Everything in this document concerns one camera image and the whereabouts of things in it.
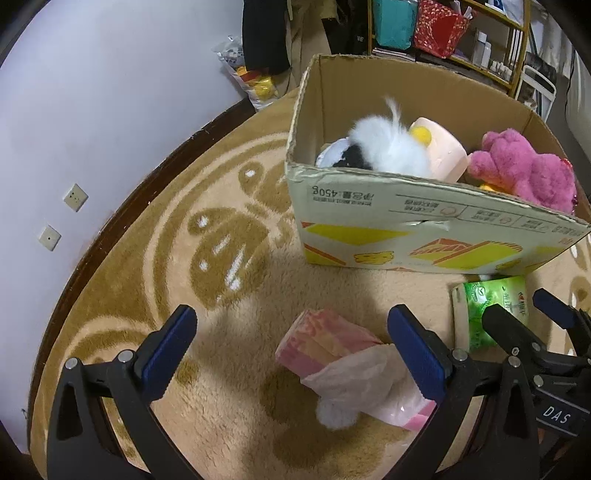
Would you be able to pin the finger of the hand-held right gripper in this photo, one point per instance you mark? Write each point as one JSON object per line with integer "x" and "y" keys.
{"x": 558, "y": 309}
{"x": 508, "y": 327}

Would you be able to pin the plastic bag of toys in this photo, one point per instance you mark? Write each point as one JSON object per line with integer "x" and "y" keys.
{"x": 251, "y": 76}

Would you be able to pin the yellow printed cardboard box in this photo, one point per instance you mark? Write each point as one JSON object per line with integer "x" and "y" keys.
{"x": 397, "y": 217}

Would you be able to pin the black coat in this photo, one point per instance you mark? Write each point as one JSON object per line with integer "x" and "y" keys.
{"x": 263, "y": 37}

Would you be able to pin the teal bag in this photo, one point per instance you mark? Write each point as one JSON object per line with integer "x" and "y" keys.
{"x": 395, "y": 23}

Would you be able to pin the white metal stool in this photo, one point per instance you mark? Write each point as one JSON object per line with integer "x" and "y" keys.
{"x": 535, "y": 87}

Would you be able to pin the beige coat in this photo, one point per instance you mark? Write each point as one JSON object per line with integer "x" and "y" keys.
{"x": 307, "y": 46}

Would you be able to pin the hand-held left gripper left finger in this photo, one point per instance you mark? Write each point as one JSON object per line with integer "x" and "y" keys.
{"x": 168, "y": 350}

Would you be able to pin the green tissue pack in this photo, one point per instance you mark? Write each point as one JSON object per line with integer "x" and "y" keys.
{"x": 485, "y": 300}

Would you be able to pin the red patterned bag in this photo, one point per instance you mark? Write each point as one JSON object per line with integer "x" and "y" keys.
{"x": 441, "y": 30}

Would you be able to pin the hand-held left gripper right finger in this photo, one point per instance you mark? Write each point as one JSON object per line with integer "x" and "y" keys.
{"x": 415, "y": 350}

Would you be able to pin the white bedding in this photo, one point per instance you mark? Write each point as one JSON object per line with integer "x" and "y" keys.
{"x": 579, "y": 101}

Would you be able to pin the white wall socket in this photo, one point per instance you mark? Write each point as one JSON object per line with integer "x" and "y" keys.
{"x": 75, "y": 197}
{"x": 49, "y": 237}

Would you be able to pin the beige patterned carpet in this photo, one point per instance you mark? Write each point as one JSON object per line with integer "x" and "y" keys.
{"x": 184, "y": 277}

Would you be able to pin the peach plush roll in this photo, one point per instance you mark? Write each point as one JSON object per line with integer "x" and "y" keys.
{"x": 443, "y": 152}

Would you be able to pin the pink plush bear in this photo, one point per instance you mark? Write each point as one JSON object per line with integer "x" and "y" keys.
{"x": 526, "y": 170}

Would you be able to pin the row of small bottles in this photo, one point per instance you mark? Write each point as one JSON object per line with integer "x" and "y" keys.
{"x": 501, "y": 68}

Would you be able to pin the white fluffy plush toy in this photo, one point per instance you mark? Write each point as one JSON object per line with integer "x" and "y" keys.
{"x": 388, "y": 147}

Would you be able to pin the wooden shelf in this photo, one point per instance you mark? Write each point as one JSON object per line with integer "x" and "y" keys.
{"x": 517, "y": 46}

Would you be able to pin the white paper bag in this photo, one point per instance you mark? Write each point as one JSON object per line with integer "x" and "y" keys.
{"x": 508, "y": 9}

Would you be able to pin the white bottle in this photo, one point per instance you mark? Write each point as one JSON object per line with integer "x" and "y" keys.
{"x": 480, "y": 48}

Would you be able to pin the pink tissue pack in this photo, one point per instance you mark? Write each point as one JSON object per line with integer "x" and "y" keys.
{"x": 318, "y": 341}

